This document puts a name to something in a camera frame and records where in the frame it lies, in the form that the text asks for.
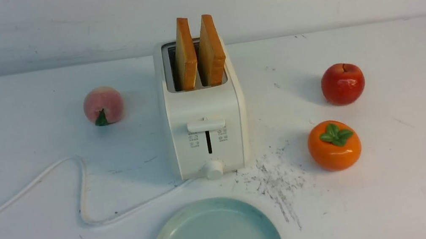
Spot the white two-slot toaster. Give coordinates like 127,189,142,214
149,30,257,187

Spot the red apple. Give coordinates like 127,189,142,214
321,63,366,106

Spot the toast slice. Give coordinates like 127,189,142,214
175,17,198,91
198,14,226,87

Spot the orange persimmon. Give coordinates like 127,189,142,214
307,120,362,172

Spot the white power cord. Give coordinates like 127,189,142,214
0,138,200,239

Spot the pink peach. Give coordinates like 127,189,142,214
83,86,124,126

